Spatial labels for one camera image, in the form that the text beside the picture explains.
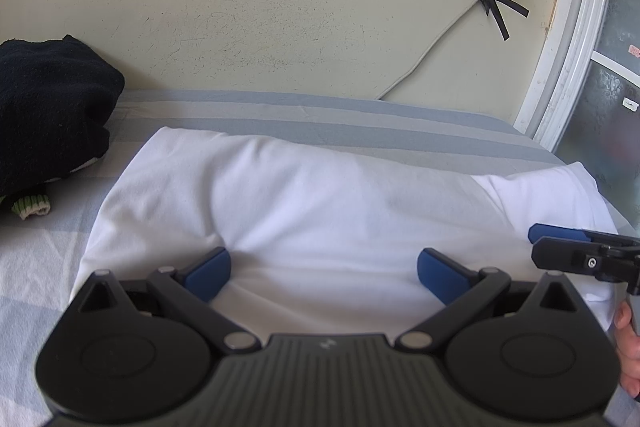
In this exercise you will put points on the white door sticker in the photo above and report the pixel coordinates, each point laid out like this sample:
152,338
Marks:
631,104

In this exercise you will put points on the pink door sticker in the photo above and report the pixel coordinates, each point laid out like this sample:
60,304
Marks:
635,52

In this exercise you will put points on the green striped knit cuff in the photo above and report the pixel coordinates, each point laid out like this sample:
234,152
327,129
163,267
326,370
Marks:
31,206

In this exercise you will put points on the white t-shirt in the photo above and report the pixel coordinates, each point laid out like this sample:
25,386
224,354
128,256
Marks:
325,207

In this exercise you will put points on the black knit sweater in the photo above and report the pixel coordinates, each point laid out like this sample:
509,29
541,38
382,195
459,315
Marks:
50,107

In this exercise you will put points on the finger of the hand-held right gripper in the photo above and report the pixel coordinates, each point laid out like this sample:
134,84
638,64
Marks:
560,254
555,232

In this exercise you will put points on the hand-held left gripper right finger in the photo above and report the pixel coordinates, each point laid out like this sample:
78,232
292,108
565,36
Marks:
440,274

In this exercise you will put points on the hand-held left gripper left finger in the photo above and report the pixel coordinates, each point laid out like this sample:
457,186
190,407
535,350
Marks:
210,274

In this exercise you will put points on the person's right hand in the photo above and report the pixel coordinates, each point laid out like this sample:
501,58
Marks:
627,357

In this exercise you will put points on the frosted glass door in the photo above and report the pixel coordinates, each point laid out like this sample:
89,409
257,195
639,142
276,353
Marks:
600,107

